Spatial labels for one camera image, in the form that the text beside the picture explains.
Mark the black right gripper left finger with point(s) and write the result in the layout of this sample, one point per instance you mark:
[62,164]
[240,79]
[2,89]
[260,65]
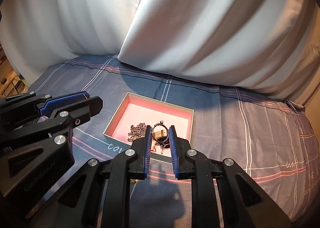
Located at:
[98,194]

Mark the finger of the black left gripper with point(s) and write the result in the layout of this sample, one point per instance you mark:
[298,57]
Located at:
[37,154]
[24,108]

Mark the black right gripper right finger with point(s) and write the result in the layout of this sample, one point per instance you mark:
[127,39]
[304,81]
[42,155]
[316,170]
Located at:
[222,193]

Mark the beige strap wristwatch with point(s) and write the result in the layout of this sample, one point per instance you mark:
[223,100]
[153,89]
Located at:
[160,138]

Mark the wooden shelf with items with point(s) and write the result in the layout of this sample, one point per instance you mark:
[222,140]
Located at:
[11,82]

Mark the blue plaid bed sheet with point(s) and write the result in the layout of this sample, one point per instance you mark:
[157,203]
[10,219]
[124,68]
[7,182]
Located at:
[272,141]

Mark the teal box pink interior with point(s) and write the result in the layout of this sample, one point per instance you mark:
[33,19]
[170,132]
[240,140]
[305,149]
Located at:
[135,109]

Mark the left white pillow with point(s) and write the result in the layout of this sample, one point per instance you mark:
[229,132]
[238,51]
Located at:
[37,34]

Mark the white pillow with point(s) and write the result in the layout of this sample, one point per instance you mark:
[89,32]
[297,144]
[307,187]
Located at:
[255,44]
[37,34]

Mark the beige headboard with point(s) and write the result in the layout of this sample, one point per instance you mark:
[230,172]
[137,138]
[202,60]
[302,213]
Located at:
[311,55]

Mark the right white pillow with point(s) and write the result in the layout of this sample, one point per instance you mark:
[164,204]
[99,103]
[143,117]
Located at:
[255,44]

